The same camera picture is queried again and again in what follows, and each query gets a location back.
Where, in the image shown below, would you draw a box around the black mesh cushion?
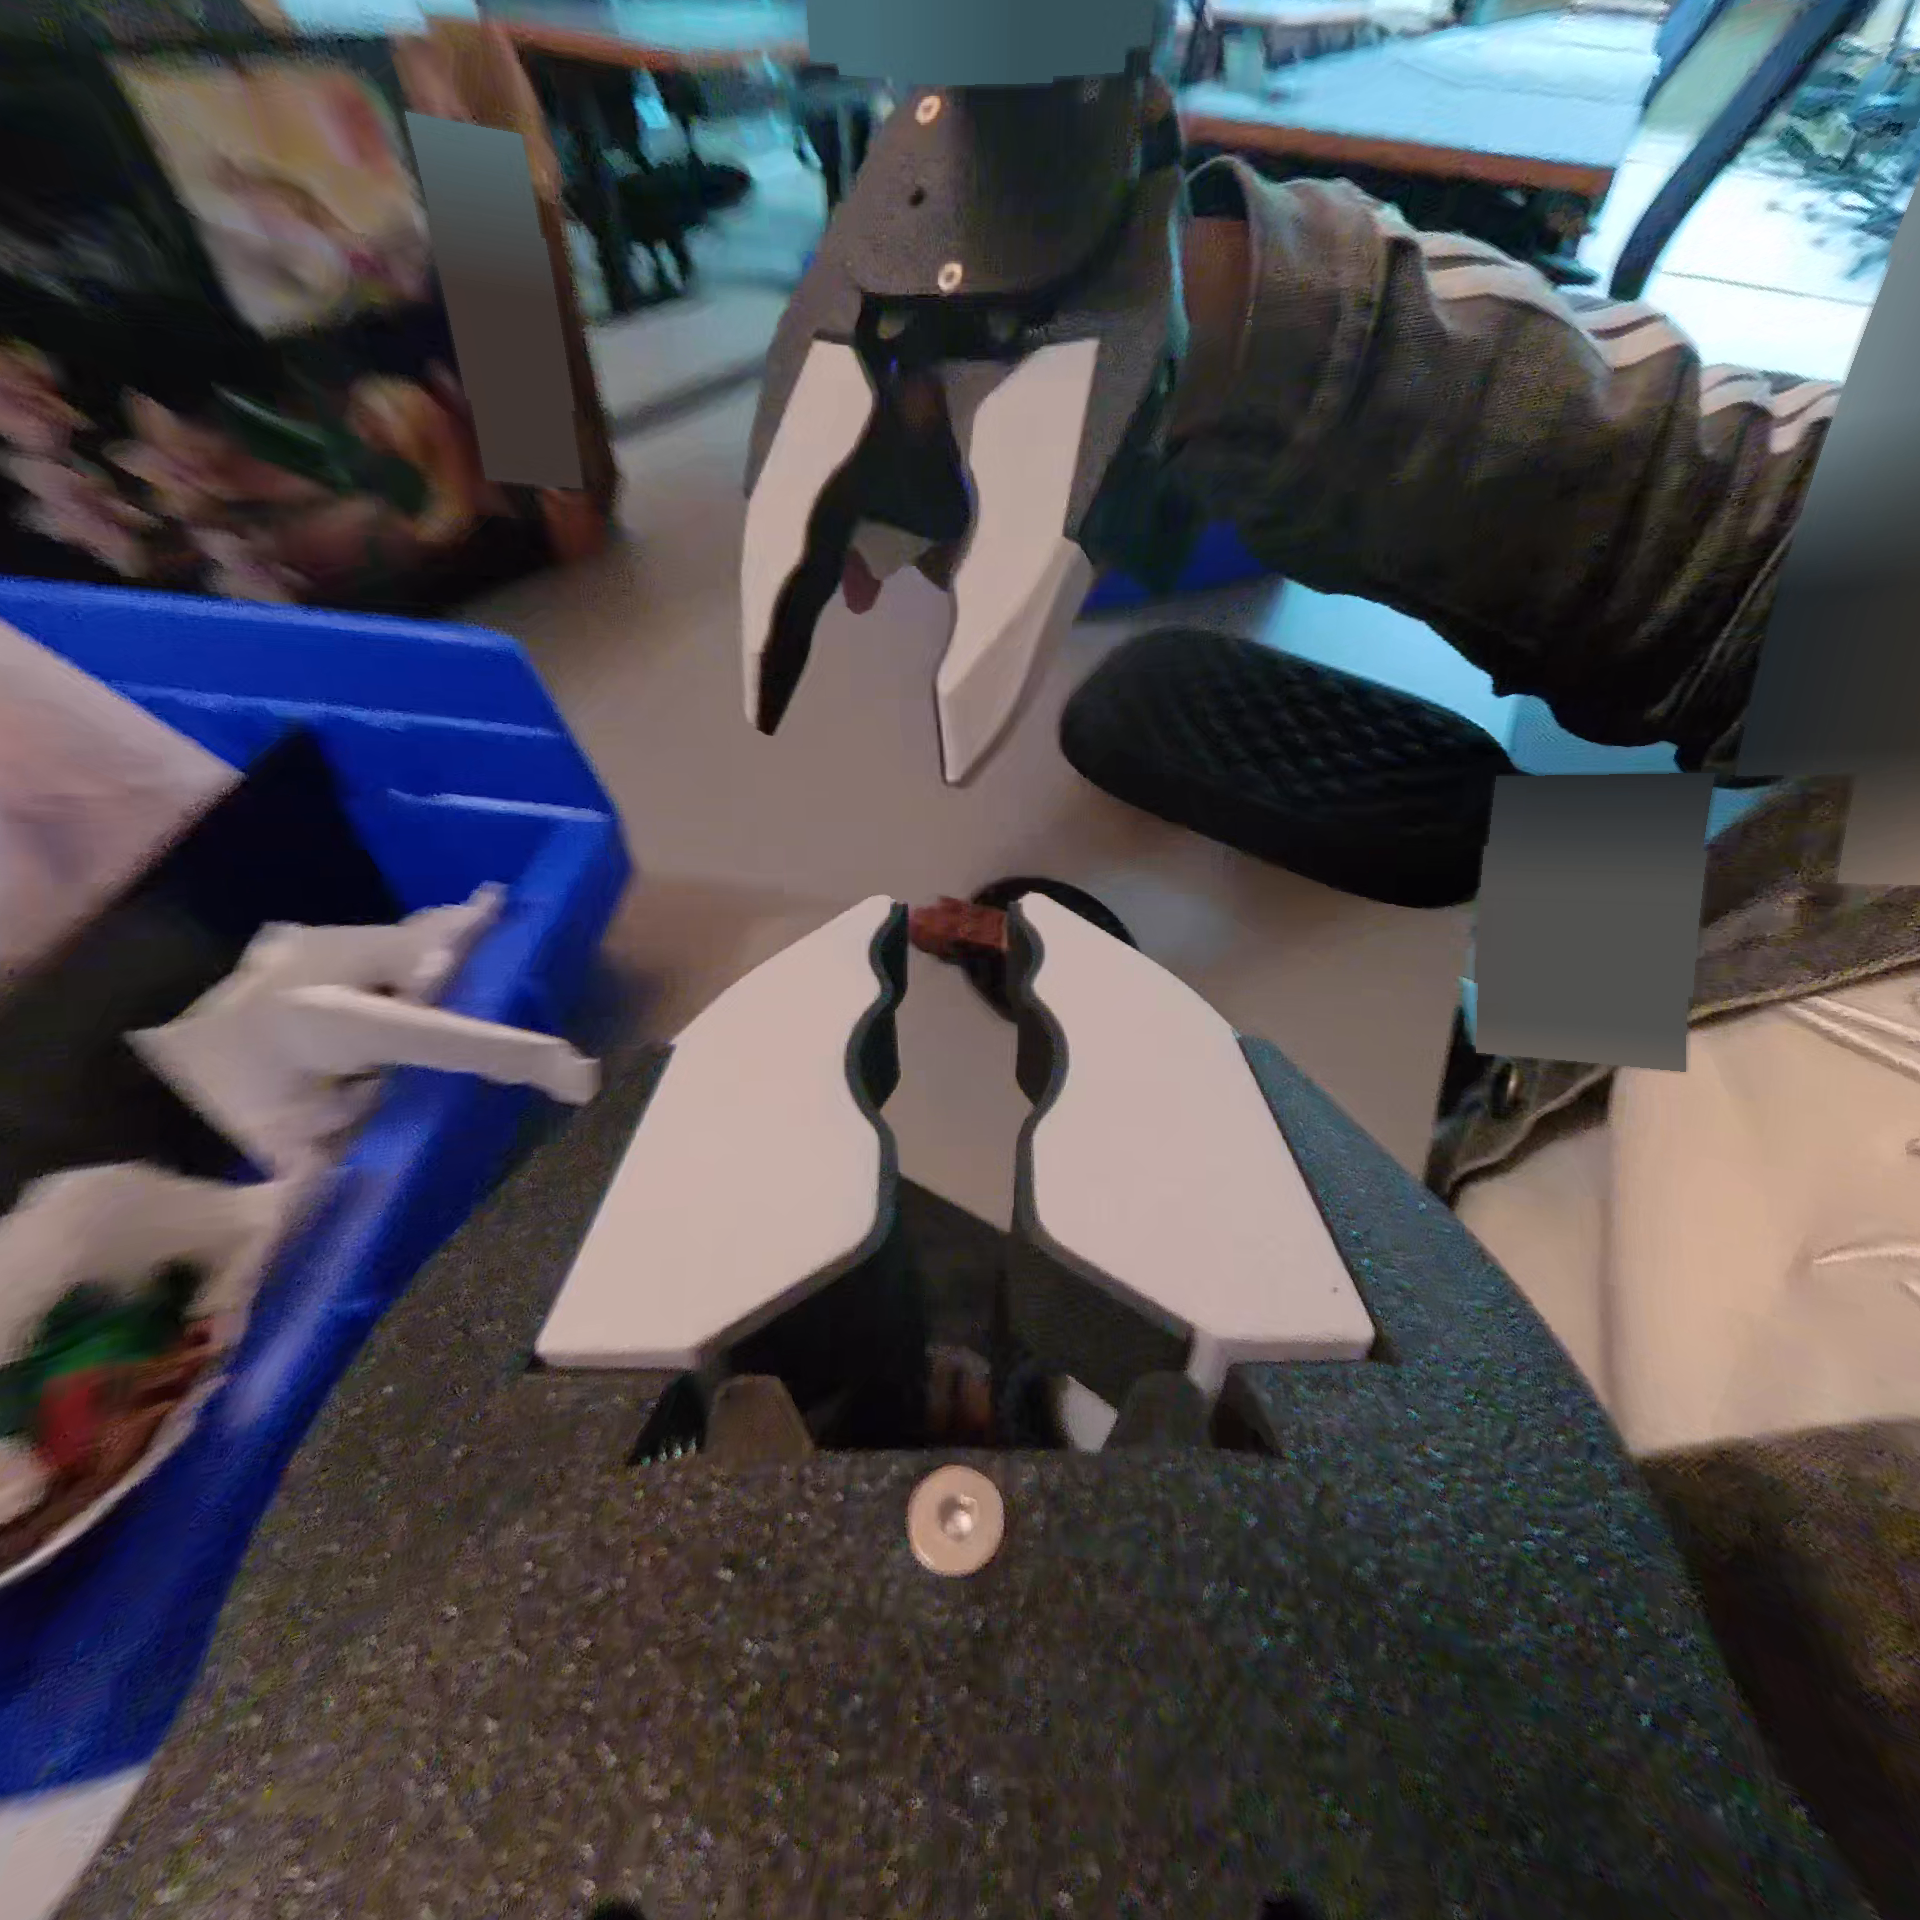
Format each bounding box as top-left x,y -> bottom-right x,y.
1057,626 -> 1518,909

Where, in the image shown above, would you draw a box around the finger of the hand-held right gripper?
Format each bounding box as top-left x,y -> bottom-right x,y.
934,332 -> 1104,789
737,336 -> 880,738

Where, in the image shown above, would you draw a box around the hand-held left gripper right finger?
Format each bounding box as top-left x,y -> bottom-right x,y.
1008,893 -> 1379,1369

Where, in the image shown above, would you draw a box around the blue plastic bin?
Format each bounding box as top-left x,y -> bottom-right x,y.
1080,516 -> 1277,618
0,575 -> 632,1801

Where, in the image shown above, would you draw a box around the black booklet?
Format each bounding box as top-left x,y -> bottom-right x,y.
0,732 -> 407,1201

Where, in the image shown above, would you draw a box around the black orchid lego box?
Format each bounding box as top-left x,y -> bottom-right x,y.
0,30 -> 617,610

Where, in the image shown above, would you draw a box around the person's beige shirt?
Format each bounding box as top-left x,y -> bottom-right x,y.
1454,990 -> 1920,1457

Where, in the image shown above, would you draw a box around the green lego plant pieces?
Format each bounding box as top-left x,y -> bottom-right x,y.
0,1274 -> 211,1480

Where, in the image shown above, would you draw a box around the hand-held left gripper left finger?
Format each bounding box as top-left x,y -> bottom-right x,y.
534,896 -> 909,1374

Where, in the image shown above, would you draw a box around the round black lego assembly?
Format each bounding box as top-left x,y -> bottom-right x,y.
974,875 -> 1141,1013

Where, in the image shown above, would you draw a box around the wooden table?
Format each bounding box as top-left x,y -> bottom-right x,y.
1175,30 -> 1621,203

